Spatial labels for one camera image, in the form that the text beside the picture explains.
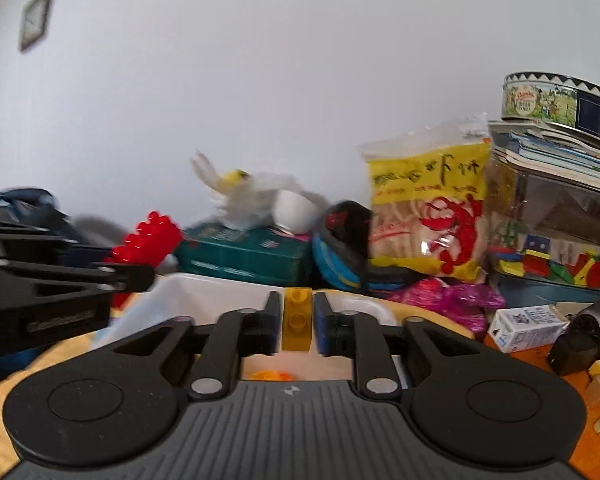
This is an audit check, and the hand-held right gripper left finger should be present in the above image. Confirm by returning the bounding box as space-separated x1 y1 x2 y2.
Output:
96 291 285 403

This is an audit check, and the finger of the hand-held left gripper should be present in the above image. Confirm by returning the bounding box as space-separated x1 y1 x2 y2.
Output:
0 257 157 293
0 210 118 263

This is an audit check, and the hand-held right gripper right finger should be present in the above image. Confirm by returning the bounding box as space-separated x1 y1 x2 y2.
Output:
313 290 502 402

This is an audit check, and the small yellow toy brick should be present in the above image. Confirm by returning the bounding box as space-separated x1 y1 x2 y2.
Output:
281 287 315 352

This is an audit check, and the long red toy brick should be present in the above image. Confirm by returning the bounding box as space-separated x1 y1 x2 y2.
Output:
102 211 185 308

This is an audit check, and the white plastic bin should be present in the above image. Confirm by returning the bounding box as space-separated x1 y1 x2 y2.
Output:
92 272 406 396

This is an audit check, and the blue fabric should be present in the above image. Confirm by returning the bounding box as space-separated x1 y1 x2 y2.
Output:
0 187 81 241

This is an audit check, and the orange toy brick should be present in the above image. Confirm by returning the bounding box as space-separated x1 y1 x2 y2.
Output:
247 369 296 382

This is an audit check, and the teal cardboard box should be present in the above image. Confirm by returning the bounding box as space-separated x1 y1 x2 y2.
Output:
174 224 313 286

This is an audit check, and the black and blue round toy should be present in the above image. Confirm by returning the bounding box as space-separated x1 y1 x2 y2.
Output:
312 200 421 293

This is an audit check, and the pink plastic bag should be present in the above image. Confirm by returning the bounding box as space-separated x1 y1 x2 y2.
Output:
390 277 506 333

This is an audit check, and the clear plastic bag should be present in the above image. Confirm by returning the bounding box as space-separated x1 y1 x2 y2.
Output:
190 149 326 231

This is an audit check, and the yellow shrimp snack bag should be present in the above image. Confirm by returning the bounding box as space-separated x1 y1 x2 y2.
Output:
357 112 493 283

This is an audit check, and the small white carton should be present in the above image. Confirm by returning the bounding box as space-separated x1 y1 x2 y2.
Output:
487 304 576 353

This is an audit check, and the clear container of coloured blocks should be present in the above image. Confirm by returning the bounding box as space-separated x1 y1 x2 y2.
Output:
485 160 600 306

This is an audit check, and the black power adapter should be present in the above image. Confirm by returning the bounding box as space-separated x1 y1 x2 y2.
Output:
547 295 600 376

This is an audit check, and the stack of books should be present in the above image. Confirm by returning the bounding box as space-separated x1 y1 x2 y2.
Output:
487 120 600 191

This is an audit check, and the round printed cookie tin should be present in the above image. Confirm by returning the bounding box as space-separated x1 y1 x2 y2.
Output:
500 71 600 136

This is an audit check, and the framed wall clock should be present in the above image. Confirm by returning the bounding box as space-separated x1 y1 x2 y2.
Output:
19 0 53 53

